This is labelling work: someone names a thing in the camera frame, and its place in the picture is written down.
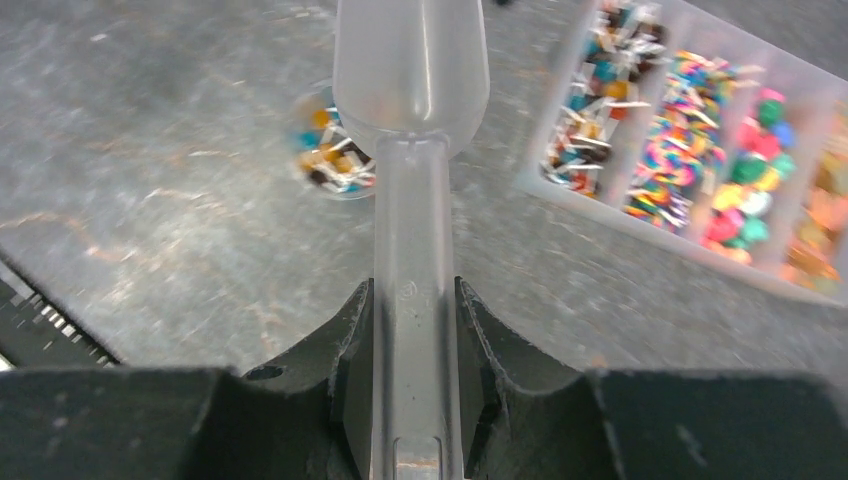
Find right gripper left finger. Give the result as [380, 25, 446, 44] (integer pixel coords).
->
[1, 283, 372, 479]

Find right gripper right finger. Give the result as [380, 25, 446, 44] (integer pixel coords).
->
[455, 279, 847, 479]

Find clear round jar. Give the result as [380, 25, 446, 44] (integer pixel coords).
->
[288, 79, 379, 201]

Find clear plastic scoop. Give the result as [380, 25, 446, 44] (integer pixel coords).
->
[332, 0, 490, 479]

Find lollipops in jar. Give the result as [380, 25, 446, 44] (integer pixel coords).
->
[294, 99, 378, 195]

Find clear compartment candy tray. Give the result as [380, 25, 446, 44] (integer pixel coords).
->
[516, 1, 847, 306]

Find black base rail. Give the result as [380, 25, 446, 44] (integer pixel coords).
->
[1, 257, 121, 370]

